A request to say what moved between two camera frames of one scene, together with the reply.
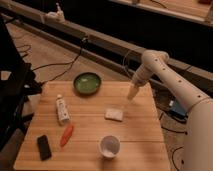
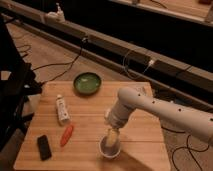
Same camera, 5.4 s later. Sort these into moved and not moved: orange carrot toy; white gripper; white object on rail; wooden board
Moved: white gripper
Not moved: white object on rail; orange carrot toy; wooden board
